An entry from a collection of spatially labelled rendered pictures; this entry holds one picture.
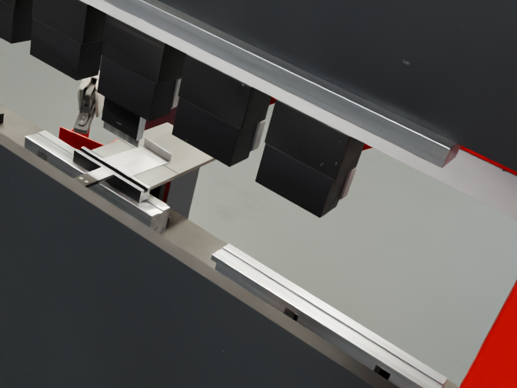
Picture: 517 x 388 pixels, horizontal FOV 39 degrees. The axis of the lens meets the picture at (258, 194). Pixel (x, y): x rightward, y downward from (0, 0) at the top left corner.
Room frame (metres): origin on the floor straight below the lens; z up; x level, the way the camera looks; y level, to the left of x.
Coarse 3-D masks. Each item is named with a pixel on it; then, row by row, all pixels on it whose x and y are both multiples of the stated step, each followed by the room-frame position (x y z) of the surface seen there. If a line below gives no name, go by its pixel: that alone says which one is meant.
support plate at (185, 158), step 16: (160, 128) 1.58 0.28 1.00; (112, 144) 1.44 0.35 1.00; (160, 144) 1.50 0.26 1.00; (176, 144) 1.53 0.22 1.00; (176, 160) 1.45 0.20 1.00; (192, 160) 1.47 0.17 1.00; (208, 160) 1.49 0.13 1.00; (144, 176) 1.34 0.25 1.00; (160, 176) 1.36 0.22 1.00; (176, 176) 1.39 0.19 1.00
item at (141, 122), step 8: (104, 104) 1.35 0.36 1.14; (112, 104) 1.34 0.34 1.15; (104, 112) 1.35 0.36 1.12; (112, 112) 1.34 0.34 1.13; (120, 112) 1.33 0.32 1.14; (128, 112) 1.32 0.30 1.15; (104, 120) 1.34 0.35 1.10; (112, 120) 1.33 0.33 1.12; (120, 120) 1.33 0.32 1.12; (128, 120) 1.32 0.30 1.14; (136, 120) 1.31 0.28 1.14; (144, 120) 1.32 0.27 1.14; (104, 128) 1.36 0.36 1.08; (112, 128) 1.34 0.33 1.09; (120, 128) 1.32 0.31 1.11; (128, 128) 1.31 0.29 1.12; (136, 128) 1.31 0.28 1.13; (144, 128) 1.32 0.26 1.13; (120, 136) 1.33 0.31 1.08; (128, 136) 1.32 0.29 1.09; (136, 136) 1.30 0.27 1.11; (136, 144) 1.31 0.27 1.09
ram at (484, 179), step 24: (96, 0) 1.33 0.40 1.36; (144, 24) 1.28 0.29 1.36; (192, 48) 1.23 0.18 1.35; (240, 72) 1.18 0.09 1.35; (288, 96) 1.14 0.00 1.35; (336, 120) 1.09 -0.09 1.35; (384, 144) 1.05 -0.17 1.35; (432, 168) 1.02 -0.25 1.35; (456, 168) 1.00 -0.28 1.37; (480, 168) 0.99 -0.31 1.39; (504, 168) 0.97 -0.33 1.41; (480, 192) 0.98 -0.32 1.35; (504, 192) 0.97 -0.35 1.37
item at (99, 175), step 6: (102, 168) 1.32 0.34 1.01; (84, 174) 1.28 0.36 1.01; (90, 174) 1.28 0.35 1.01; (96, 174) 1.29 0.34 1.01; (102, 174) 1.30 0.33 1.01; (108, 174) 1.30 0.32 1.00; (78, 180) 1.25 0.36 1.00; (84, 180) 1.25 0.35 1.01; (90, 180) 1.26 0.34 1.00; (96, 180) 1.27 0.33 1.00; (102, 180) 1.28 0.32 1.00; (90, 186) 1.25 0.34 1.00
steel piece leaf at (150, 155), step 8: (144, 144) 1.47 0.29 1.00; (152, 144) 1.46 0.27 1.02; (120, 152) 1.41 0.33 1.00; (128, 152) 1.42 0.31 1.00; (136, 152) 1.43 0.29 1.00; (144, 152) 1.44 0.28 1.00; (152, 152) 1.45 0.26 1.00; (160, 152) 1.45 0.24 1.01; (168, 152) 1.44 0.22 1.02; (120, 160) 1.38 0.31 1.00; (128, 160) 1.39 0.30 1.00; (136, 160) 1.40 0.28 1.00; (144, 160) 1.41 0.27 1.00; (152, 160) 1.42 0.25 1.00; (160, 160) 1.43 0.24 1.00; (168, 160) 1.43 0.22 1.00; (128, 168) 1.35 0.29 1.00; (136, 168) 1.36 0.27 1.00; (144, 168) 1.37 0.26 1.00; (152, 168) 1.38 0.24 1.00
